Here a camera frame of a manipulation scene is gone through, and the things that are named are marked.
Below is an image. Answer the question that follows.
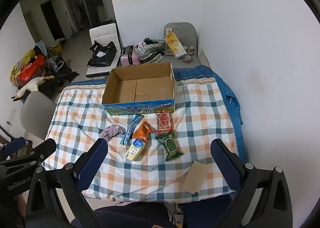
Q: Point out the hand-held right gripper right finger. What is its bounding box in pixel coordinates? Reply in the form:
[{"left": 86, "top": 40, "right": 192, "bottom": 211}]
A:
[{"left": 211, "top": 139, "right": 293, "bottom": 228}]

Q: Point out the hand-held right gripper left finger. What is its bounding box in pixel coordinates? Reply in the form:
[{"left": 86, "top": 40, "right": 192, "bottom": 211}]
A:
[{"left": 25, "top": 138, "right": 109, "bottom": 228}]

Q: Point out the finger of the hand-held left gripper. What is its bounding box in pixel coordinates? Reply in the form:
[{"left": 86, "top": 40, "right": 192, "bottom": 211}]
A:
[
  {"left": 0, "top": 137, "right": 27, "bottom": 158},
  {"left": 25, "top": 138, "right": 57, "bottom": 166}
]

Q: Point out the purple cloth scrunchie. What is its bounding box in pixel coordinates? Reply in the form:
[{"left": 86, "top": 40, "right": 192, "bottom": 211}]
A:
[{"left": 100, "top": 124, "right": 127, "bottom": 141}]

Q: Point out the white and yellow snack packet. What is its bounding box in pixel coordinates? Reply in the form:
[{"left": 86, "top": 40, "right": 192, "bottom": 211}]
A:
[{"left": 125, "top": 138, "right": 146, "bottom": 161}]

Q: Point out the long blue snack packet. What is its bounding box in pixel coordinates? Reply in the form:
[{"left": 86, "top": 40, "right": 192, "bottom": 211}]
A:
[{"left": 120, "top": 114, "right": 145, "bottom": 145}]

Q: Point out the orange snack packet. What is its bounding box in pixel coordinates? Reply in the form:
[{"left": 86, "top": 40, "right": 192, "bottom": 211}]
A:
[{"left": 132, "top": 121, "right": 153, "bottom": 142}]

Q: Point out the green snack packet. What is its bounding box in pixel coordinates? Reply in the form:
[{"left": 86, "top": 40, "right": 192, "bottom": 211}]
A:
[{"left": 154, "top": 130, "right": 184, "bottom": 162}]

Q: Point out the red snack packet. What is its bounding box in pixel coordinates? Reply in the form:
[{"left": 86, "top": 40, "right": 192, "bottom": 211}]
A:
[{"left": 154, "top": 110, "right": 174, "bottom": 135}]

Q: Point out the cardboard box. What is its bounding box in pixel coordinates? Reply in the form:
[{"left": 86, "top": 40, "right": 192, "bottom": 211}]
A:
[{"left": 102, "top": 62, "right": 177, "bottom": 115}]

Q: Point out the brown paper napkin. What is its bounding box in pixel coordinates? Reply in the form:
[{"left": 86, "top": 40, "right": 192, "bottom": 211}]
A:
[{"left": 180, "top": 160, "right": 213, "bottom": 193}]

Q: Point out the grey plastic chair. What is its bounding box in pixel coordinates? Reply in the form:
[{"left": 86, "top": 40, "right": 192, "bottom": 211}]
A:
[{"left": 20, "top": 91, "right": 57, "bottom": 141}]

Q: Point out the plaid blanket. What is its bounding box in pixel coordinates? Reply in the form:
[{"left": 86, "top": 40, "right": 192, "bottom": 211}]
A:
[{"left": 41, "top": 82, "right": 238, "bottom": 203}]

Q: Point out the white goose plush toy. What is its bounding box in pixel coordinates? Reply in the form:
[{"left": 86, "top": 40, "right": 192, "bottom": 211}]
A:
[{"left": 14, "top": 75, "right": 55, "bottom": 101}]

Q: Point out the black bag pile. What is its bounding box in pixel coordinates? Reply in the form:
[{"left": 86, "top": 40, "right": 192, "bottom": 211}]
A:
[{"left": 40, "top": 61, "right": 78, "bottom": 94}]

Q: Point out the red plastic bag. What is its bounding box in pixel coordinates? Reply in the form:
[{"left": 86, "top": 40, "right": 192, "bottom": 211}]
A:
[{"left": 17, "top": 56, "right": 47, "bottom": 81}]

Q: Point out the yellow plastic bag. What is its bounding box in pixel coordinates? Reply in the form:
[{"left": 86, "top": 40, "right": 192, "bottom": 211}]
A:
[{"left": 10, "top": 49, "right": 35, "bottom": 79}]

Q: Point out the pink suitcase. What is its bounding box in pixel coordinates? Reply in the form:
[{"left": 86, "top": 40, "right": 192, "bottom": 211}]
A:
[{"left": 120, "top": 45, "right": 140, "bottom": 67}]

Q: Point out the black plastic bag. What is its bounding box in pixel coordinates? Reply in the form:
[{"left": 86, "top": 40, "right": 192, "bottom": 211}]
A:
[{"left": 87, "top": 41, "right": 118, "bottom": 67}]

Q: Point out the beige board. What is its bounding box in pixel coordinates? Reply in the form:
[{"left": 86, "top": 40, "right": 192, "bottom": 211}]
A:
[{"left": 199, "top": 48, "right": 212, "bottom": 69}]

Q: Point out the black and white patterned bag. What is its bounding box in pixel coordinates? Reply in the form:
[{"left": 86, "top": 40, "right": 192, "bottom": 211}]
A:
[{"left": 133, "top": 43, "right": 165, "bottom": 64}]

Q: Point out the white padded chair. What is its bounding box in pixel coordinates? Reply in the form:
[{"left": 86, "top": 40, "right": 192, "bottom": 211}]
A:
[{"left": 85, "top": 23, "right": 123, "bottom": 79}]

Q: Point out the yellow snack box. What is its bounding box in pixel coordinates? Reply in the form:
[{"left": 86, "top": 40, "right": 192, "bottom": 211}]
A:
[{"left": 164, "top": 32, "right": 187, "bottom": 59}]

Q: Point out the grey chair with backrest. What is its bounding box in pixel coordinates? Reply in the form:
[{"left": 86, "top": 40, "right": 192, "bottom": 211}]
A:
[{"left": 164, "top": 21, "right": 200, "bottom": 69}]

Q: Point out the sliding glass door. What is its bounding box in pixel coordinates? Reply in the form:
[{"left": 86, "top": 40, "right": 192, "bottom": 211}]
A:
[{"left": 64, "top": 0, "right": 116, "bottom": 37}]

